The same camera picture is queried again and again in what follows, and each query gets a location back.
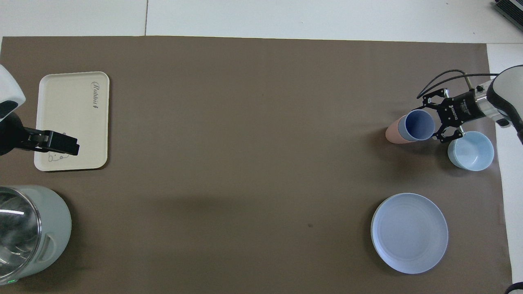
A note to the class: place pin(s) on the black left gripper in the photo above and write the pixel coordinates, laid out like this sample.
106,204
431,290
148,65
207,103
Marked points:
10,134

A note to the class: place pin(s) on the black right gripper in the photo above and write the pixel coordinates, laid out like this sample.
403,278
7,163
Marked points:
459,109

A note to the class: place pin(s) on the blue cup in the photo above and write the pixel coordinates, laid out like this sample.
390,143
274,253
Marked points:
419,125

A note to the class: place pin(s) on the pink cup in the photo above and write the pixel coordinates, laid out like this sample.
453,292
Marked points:
393,131

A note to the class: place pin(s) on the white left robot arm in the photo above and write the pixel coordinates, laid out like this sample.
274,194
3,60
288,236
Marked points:
8,96

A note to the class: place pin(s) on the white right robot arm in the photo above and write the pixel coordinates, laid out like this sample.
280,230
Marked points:
504,90

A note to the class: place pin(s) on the cream rabbit print tray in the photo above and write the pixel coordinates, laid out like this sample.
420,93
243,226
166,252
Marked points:
69,122

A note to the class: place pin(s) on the light blue bowl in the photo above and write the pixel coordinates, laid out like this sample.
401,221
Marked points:
472,151

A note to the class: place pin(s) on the pale green electric pot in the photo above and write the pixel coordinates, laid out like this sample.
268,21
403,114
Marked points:
55,228

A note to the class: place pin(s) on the glass pot lid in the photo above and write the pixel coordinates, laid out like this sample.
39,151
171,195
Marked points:
18,228

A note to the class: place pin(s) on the blue plate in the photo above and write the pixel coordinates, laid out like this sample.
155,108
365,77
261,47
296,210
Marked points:
408,234

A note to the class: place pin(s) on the grey ribbed device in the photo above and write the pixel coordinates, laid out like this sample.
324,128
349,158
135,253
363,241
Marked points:
510,10

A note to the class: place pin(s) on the brown table mat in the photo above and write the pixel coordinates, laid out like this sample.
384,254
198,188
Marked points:
253,143

